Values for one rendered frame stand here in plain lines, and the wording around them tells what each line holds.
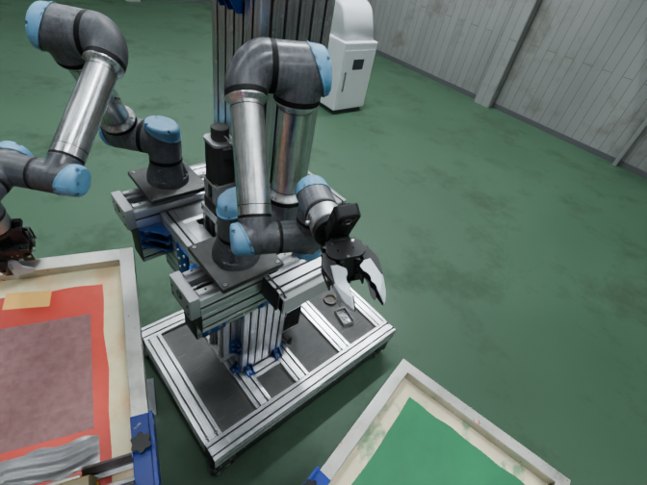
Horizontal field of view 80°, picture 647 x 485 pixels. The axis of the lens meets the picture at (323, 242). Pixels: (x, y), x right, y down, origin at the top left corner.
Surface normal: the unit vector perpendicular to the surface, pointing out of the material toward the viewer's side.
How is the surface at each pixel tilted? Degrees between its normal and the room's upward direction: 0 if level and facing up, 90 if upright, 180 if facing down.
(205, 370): 0
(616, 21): 90
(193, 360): 0
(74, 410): 16
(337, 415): 0
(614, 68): 90
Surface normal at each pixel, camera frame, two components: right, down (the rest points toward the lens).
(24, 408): 0.25, -0.54
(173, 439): 0.16, -0.74
